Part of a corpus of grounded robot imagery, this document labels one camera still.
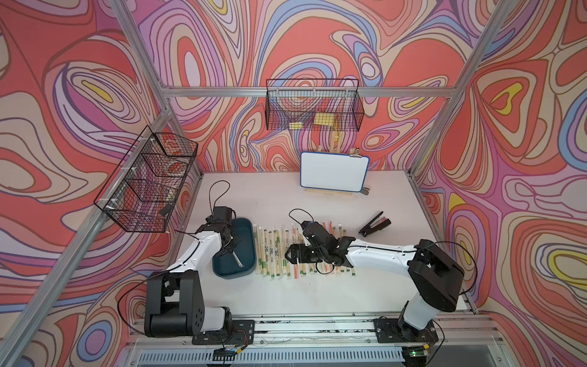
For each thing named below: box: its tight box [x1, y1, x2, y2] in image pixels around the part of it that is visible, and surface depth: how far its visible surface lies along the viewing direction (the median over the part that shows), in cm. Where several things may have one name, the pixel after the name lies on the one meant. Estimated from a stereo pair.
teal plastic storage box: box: [212, 217, 257, 280], surface depth 86 cm
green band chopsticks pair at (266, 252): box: [263, 229, 270, 277], surface depth 93 cm
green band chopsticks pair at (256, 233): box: [252, 224, 260, 275], surface depth 94 cm
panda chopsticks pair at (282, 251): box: [278, 226, 286, 277], surface depth 95 cm
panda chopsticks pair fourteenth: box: [268, 229, 275, 280], surface depth 93 cm
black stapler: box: [357, 211, 392, 238], surface depth 100 cm
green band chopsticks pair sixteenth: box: [256, 225, 266, 275], surface depth 93 cm
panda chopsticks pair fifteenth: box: [273, 228, 281, 278], surface depth 93 cm
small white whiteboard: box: [299, 151, 370, 193], surface depth 100 cm
